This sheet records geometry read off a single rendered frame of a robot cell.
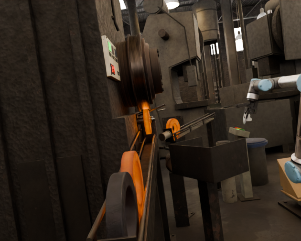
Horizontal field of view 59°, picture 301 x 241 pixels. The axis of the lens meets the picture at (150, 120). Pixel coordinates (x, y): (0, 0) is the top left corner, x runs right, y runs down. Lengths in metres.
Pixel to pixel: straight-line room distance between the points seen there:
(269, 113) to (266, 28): 1.68
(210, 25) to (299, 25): 5.83
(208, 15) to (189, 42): 6.35
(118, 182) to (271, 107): 3.60
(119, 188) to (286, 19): 4.58
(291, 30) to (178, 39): 1.79
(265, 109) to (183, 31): 1.71
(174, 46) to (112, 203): 3.96
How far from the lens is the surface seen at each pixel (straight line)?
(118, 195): 0.53
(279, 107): 4.12
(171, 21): 4.47
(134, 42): 1.53
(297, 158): 1.95
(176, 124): 2.12
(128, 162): 0.71
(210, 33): 10.48
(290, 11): 5.03
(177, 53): 4.35
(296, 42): 4.98
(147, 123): 1.58
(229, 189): 2.40
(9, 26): 1.40
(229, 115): 3.70
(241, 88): 5.66
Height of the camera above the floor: 0.90
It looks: 3 degrees down
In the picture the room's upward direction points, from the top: 8 degrees counter-clockwise
